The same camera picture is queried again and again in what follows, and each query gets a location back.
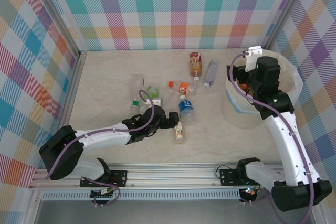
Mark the white label green-cap bottle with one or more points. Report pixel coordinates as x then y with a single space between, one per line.
179 134

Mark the green label plastic bottle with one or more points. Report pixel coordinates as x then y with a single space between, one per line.
152 90

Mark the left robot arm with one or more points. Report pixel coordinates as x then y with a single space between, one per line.
105 136

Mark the white bin with plastic liner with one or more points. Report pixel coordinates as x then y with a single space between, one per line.
288 77

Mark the blue label water bottle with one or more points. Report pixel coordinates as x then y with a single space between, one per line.
186 106

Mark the clear bluish plastic bottle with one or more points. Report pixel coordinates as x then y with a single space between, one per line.
210 73

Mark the orange-cap orange-label clear bottle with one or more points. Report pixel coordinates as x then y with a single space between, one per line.
184 87

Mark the brown tea bottle red top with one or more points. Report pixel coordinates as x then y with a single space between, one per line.
196 64

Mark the small circuit board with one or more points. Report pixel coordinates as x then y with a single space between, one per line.
102 194

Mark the circuit board with lights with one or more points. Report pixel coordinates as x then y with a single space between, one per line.
249 192

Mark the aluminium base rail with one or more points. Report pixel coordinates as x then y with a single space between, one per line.
170 174

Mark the aluminium frame post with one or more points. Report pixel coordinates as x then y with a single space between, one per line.
286 9
55 11

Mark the aluminium side rail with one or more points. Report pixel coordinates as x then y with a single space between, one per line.
78 74

